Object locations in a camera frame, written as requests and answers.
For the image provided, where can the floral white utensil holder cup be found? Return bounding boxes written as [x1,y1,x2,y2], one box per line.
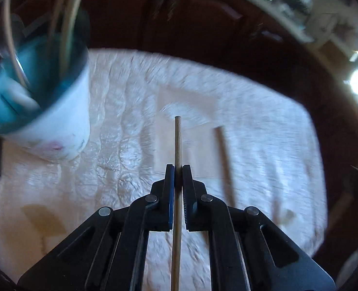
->
[0,37,90,162]

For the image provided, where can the dark brown handled fork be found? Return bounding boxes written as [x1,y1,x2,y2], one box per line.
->
[48,0,65,54]

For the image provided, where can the brown lower kitchen cabinets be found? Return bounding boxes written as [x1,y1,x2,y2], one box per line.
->
[8,0,358,170]

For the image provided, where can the light wooden chopstick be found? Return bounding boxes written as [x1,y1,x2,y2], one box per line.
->
[2,0,28,88]

